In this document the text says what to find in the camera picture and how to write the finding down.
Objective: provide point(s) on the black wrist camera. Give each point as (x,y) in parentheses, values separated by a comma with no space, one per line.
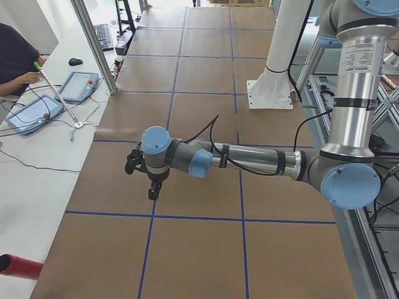
(135,162)

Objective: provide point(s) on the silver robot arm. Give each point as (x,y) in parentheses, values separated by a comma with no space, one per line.
(195,157)

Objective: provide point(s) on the blue teach pendant far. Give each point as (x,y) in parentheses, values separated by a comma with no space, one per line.
(78,86)

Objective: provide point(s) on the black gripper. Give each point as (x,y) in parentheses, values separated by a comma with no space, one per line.
(156,177)

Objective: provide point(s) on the grey aluminium frame post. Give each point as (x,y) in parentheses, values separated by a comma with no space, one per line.
(87,27)

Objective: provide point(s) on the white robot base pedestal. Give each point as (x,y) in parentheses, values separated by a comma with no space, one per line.
(271,90)

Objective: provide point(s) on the aluminium side frame rail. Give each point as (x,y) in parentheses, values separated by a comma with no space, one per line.
(374,218)

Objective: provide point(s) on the blue teach pendant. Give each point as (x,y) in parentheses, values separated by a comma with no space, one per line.
(78,86)
(34,115)

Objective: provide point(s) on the brown paper table cover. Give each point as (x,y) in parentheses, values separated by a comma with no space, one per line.
(230,235)

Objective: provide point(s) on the red cylinder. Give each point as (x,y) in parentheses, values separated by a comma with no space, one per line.
(19,267)

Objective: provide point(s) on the blue teach pendant near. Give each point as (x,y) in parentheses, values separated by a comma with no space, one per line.
(34,115)

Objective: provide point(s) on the black computer mouse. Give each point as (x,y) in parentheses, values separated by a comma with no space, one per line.
(75,61)

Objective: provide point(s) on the person in dark shirt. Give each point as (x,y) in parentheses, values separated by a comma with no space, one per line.
(18,57)

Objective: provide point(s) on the black computer keyboard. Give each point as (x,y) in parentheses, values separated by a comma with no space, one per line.
(104,37)

